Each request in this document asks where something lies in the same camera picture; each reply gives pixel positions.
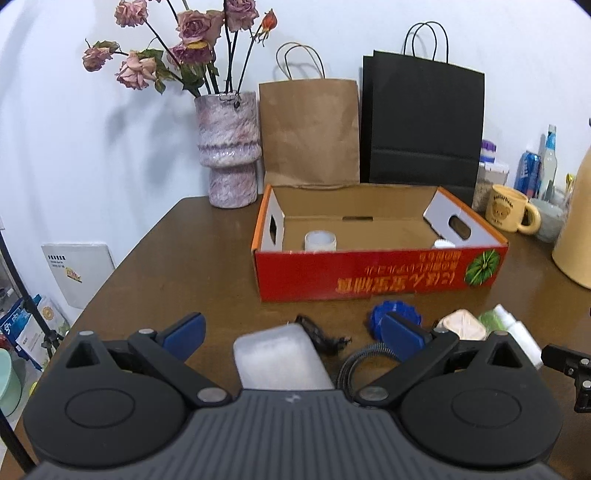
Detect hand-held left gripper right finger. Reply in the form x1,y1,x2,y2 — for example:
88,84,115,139
353,311,525,409

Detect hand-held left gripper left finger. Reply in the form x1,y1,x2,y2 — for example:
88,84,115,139
65,312,232,409

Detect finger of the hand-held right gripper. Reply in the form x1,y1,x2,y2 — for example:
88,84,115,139
541,344,591,414

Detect black white braided cable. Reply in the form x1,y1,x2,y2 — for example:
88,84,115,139
337,344,402,398

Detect red cardboard box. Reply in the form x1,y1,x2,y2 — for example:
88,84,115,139
252,184,509,303

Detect white foam block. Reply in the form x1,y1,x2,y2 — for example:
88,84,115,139
233,323,335,391

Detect white translucent plastic cup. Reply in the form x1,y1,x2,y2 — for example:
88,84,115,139
304,231,338,252

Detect beige jug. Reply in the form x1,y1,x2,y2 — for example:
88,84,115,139
551,148,591,291

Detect grey ceramic cup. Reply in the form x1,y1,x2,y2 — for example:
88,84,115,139
526,198,570,243

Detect yellow bear mug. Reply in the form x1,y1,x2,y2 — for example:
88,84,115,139
485,184,542,234

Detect black tripod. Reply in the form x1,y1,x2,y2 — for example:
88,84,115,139
0,226,70,476

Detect blue white cartons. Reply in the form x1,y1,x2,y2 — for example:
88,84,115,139
0,295,70,370

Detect clear grain jar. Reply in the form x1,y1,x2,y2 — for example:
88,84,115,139
472,161,510,213

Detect pale green tub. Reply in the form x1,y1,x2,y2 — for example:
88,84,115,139
0,348,23,418

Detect blue drink can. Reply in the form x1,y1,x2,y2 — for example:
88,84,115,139
514,150,542,197

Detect clear bottle blue label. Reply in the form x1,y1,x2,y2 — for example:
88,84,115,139
538,124,559,201

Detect pink marbled ceramic vase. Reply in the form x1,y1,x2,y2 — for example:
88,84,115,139
194,91,262,209

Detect black paper bag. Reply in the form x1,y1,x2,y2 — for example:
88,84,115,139
360,21,486,208

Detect brown paper bag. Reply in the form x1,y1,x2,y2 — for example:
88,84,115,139
259,42,361,188

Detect dried pink rose bouquet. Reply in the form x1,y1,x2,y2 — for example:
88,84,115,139
82,0,279,97

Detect small black cable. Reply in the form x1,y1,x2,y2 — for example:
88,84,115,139
295,314,352,356

